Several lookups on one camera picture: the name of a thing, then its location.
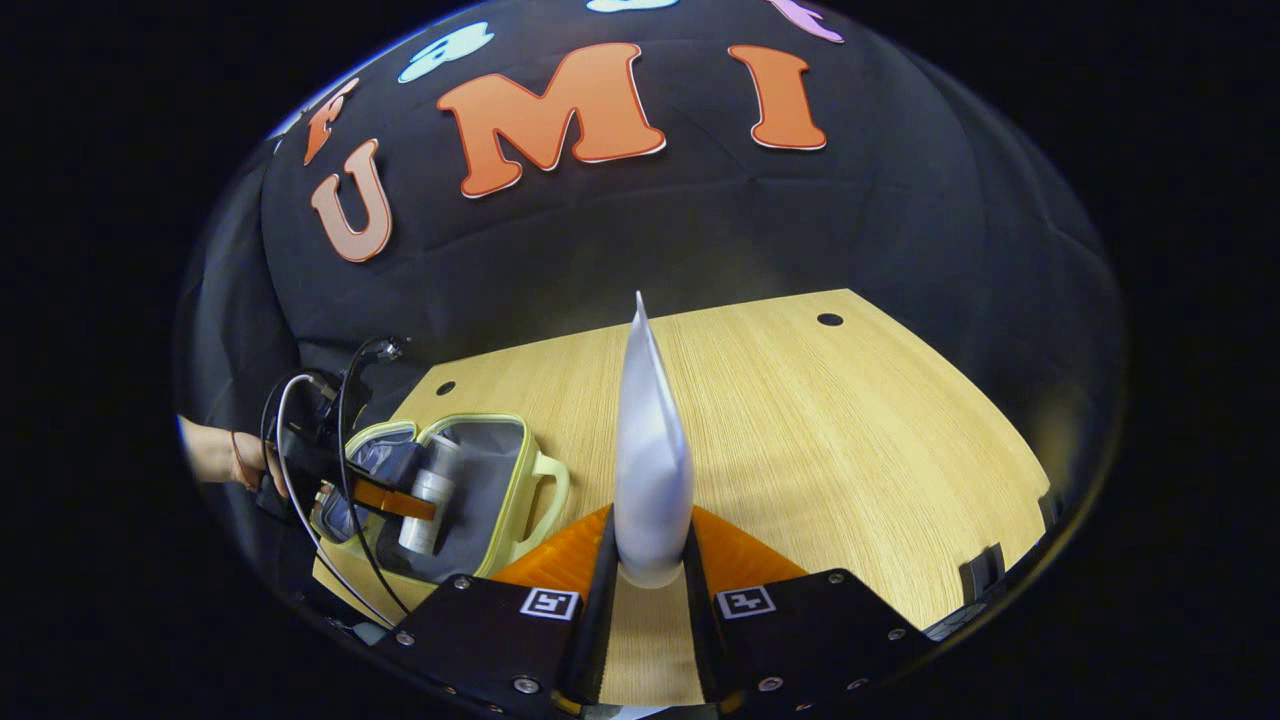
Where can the white skin care tube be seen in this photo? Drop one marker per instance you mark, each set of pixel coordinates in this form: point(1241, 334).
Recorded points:
point(652, 470)

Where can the black table edge bracket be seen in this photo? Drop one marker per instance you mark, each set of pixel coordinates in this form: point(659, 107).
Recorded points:
point(982, 575)
point(1050, 510)

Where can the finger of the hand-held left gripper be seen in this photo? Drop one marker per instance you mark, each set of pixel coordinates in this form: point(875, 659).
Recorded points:
point(395, 498)

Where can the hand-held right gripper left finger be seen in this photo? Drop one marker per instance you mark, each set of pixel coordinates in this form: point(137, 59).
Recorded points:
point(598, 620)

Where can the white skin care bottle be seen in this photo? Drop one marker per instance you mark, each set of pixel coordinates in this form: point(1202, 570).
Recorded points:
point(428, 505)

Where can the pale yellow suitcase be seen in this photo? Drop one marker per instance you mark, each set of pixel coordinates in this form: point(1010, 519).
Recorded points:
point(495, 470)

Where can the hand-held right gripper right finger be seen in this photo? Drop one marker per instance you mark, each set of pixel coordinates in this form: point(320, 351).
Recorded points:
point(700, 620)

